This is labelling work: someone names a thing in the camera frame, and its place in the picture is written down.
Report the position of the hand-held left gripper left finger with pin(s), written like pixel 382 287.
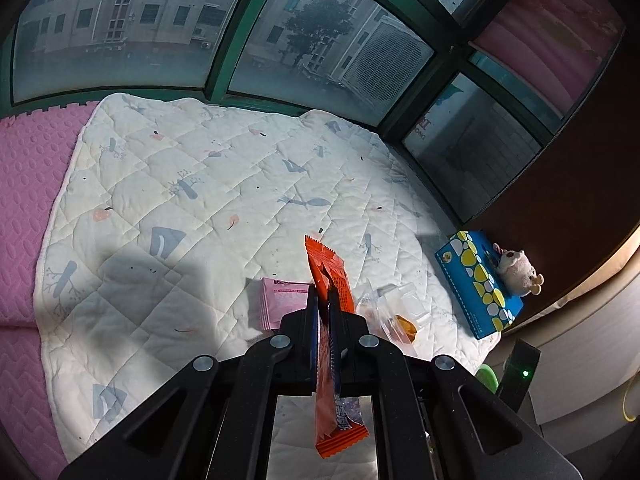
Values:
pixel 300 340

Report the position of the orange snack wrapper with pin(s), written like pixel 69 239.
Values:
pixel 325 265

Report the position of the green plastic basket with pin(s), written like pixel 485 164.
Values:
pixel 486 380

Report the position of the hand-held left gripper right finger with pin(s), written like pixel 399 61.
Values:
pixel 350 340

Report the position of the orange food piece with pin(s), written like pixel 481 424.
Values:
pixel 404 328

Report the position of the green window frame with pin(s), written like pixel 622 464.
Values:
pixel 250 35

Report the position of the small plush sheep toy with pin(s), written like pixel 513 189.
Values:
pixel 517 270

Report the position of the white quilted printed blanket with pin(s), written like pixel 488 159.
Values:
pixel 200 200

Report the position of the pink striped panel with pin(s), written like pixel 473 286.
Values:
pixel 545 45

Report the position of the pink foam mat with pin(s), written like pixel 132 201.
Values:
pixel 30 200

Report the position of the blue tissue box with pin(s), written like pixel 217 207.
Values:
pixel 475 285

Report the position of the pink packet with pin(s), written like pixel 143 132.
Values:
pixel 282 305

